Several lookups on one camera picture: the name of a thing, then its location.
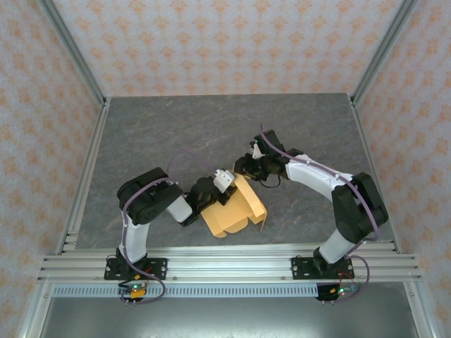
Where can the brown cardboard paper box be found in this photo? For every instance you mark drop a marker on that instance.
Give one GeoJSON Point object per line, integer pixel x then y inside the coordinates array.
{"type": "Point", "coordinates": [232, 214]}

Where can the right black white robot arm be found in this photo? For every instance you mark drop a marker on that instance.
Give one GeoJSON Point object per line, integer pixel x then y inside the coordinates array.
{"type": "Point", "coordinates": [356, 211]}

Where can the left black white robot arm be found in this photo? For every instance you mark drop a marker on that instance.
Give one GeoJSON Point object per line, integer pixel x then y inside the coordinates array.
{"type": "Point", "coordinates": [148, 200]}

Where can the grey metal sheet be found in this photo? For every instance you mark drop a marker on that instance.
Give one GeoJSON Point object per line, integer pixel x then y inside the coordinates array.
{"type": "Point", "coordinates": [225, 320]}

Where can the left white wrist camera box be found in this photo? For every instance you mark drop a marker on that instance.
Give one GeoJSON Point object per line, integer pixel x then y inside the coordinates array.
{"type": "Point", "coordinates": [222, 180]}

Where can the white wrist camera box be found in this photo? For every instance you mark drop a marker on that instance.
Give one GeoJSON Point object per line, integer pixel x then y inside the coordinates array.
{"type": "Point", "coordinates": [257, 149]}
{"type": "Point", "coordinates": [222, 180]}

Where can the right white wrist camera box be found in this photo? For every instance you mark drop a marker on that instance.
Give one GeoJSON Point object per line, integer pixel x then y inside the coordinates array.
{"type": "Point", "coordinates": [257, 149]}

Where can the aluminium mounting rail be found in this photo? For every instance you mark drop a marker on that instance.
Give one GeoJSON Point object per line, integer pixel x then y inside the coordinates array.
{"type": "Point", "coordinates": [229, 267]}

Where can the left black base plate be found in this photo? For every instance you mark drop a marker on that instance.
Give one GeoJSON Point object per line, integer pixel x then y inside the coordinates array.
{"type": "Point", "coordinates": [158, 267]}

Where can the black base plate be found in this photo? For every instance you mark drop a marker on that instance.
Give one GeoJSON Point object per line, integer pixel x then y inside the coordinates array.
{"type": "Point", "coordinates": [301, 269]}
{"type": "Point", "coordinates": [158, 267]}

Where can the right aluminium table side rail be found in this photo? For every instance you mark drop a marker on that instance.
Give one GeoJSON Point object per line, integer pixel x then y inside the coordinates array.
{"type": "Point", "coordinates": [364, 141]}

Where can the aluminium table side rail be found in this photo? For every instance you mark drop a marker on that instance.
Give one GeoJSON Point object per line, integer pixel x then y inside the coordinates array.
{"type": "Point", "coordinates": [100, 123]}
{"type": "Point", "coordinates": [364, 141]}

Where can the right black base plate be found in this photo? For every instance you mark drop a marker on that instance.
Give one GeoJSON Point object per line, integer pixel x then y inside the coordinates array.
{"type": "Point", "coordinates": [301, 269]}

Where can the left aluminium table side rail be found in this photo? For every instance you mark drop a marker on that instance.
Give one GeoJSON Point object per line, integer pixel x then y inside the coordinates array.
{"type": "Point", "coordinates": [100, 123]}

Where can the right aluminium frame post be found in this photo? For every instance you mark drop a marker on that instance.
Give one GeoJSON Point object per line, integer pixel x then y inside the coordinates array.
{"type": "Point", "coordinates": [384, 49]}

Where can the aluminium frame post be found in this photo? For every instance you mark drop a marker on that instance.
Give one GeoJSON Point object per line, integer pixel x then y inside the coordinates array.
{"type": "Point", "coordinates": [384, 49]}
{"type": "Point", "coordinates": [70, 53]}

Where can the left aluminium frame post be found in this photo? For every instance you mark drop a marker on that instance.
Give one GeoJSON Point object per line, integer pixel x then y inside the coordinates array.
{"type": "Point", "coordinates": [70, 53]}

